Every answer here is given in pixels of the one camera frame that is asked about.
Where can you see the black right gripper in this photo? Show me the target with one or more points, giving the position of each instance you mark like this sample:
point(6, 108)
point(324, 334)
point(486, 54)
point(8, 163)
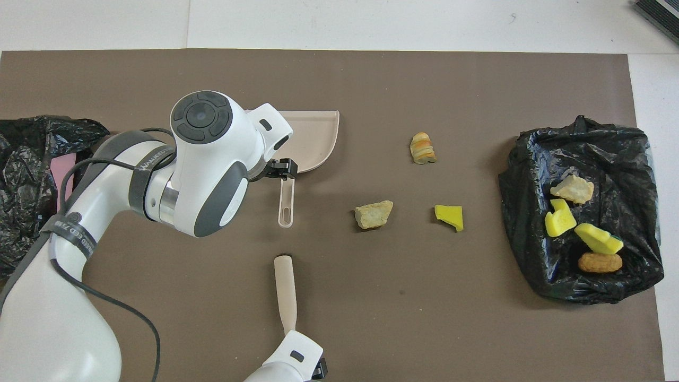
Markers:
point(321, 370)

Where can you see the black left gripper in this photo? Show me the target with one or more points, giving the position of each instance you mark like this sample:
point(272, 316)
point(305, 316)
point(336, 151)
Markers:
point(264, 172)

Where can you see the beige plastic dustpan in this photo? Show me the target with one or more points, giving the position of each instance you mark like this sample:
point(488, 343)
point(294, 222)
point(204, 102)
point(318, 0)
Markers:
point(313, 138)

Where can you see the beige brush with black bristles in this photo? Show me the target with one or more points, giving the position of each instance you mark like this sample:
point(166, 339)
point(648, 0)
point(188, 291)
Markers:
point(285, 286)

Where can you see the beige crumbly chunk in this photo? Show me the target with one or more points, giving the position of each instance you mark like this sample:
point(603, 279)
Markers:
point(374, 215)

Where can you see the small yellow sponge piece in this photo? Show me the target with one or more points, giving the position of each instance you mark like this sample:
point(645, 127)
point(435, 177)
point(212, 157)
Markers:
point(450, 215)

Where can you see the yellow notched sponge piece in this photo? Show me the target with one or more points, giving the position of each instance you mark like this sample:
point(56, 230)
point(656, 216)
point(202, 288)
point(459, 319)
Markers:
point(559, 220)

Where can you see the orange striped cone chunk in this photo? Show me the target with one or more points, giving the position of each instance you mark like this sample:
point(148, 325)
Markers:
point(573, 190)

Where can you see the brown cylindrical sponge chunk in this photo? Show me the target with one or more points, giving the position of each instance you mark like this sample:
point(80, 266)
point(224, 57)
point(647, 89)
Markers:
point(599, 262)

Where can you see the yellow wedge sponge piece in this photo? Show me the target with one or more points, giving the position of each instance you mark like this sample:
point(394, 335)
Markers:
point(599, 240)

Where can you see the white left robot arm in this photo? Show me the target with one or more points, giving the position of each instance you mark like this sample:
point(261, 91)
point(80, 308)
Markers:
point(212, 170)

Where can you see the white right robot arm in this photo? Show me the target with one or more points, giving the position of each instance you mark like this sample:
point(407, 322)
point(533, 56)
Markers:
point(289, 355)

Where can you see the pink plastic bin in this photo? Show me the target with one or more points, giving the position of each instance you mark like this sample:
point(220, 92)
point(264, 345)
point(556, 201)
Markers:
point(61, 165)

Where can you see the black trash bag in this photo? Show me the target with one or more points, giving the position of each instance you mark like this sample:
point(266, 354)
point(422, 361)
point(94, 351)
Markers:
point(530, 175)

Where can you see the black bag lining pink bin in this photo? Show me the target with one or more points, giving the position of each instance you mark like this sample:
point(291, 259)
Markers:
point(21, 159)

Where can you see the orange striped bread chunk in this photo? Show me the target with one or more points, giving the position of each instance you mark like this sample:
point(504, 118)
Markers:
point(422, 148)

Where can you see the brown table mat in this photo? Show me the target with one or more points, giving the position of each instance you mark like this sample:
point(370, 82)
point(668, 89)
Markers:
point(424, 79)

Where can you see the dark ribbed device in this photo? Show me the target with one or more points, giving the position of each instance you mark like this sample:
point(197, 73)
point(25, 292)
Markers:
point(663, 13)

